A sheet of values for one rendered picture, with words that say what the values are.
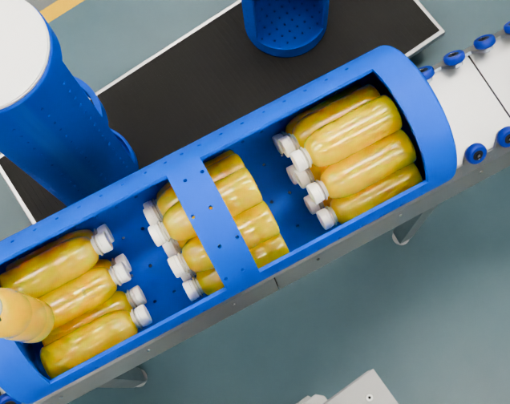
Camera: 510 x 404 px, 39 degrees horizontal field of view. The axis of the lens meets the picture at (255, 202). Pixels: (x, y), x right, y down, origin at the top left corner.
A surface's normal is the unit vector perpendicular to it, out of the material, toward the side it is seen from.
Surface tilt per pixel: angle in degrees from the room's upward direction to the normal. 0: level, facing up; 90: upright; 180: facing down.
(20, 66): 0
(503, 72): 0
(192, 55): 0
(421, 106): 14
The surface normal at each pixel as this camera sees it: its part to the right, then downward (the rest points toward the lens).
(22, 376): 0.33, 0.49
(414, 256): -0.05, -0.25
